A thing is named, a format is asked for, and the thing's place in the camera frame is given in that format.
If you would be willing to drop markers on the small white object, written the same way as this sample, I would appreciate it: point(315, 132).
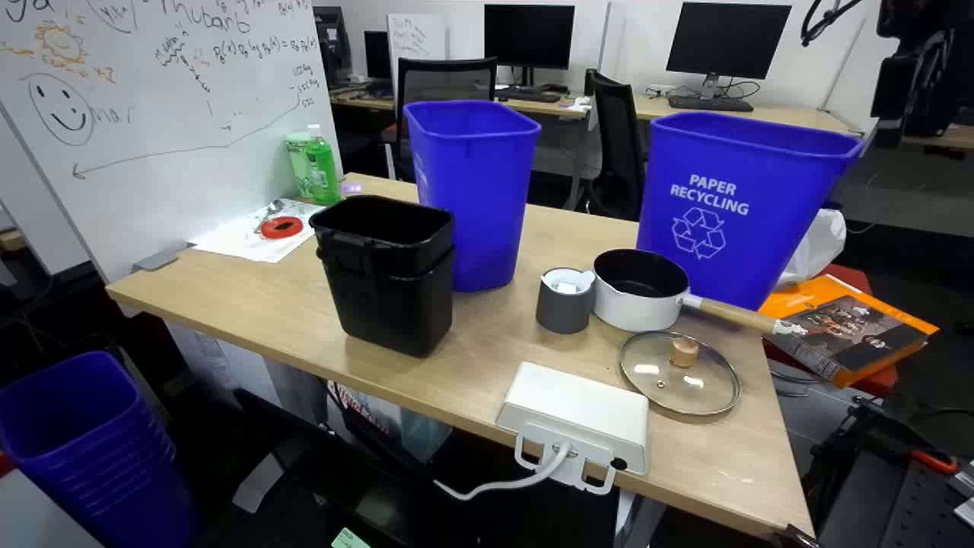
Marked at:
point(566, 280)

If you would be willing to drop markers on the glass lid wooden knob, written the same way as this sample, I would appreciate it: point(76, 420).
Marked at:
point(702, 386)

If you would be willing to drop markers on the grey mug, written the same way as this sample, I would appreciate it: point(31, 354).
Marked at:
point(565, 312)

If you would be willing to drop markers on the blue paper recycling bin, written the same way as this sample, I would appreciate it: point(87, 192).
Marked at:
point(739, 172)
point(472, 192)

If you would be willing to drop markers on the black plastic bin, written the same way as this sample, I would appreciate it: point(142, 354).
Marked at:
point(389, 293)

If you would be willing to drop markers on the black keyboard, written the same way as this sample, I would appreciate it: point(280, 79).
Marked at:
point(529, 96)
point(709, 101)

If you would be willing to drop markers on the black mesh office chair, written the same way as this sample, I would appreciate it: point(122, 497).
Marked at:
point(441, 79)

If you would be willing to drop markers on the green wipes canister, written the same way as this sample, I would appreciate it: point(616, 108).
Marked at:
point(310, 168)

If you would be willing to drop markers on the red tape roll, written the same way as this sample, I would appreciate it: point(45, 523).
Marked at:
point(280, 226)

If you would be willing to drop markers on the black computer monitor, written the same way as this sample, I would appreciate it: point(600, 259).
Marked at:
point(526, 34)
point(724, 34)

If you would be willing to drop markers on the small black monitor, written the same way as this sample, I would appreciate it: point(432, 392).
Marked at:
point(378, 56)

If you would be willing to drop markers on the small whiteboard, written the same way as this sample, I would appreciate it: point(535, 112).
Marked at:
point(415, 34)

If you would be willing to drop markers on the white paper sheet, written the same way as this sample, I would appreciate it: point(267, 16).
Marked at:
point(237, 240)

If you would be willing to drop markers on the grey eraser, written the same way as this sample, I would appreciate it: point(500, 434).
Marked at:
point(161, 257)

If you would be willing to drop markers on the white plastic bag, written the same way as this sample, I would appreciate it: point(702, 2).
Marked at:
point(817, 244)

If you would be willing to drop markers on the wooden office desk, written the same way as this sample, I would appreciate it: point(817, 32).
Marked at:
point(792, 113)

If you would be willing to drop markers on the whiteboard with smiley drawing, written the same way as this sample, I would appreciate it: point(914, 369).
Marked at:
point(153, 132)

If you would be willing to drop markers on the orange printed box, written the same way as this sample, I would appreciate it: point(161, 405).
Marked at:
point(863, 324)

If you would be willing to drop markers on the blue crate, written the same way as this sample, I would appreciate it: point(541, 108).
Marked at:
point(93, 446)

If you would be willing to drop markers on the black tripod stand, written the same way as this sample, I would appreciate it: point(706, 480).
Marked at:
point(892, 489)

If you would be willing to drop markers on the black equipment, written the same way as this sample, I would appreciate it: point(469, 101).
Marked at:
point(923, 71)

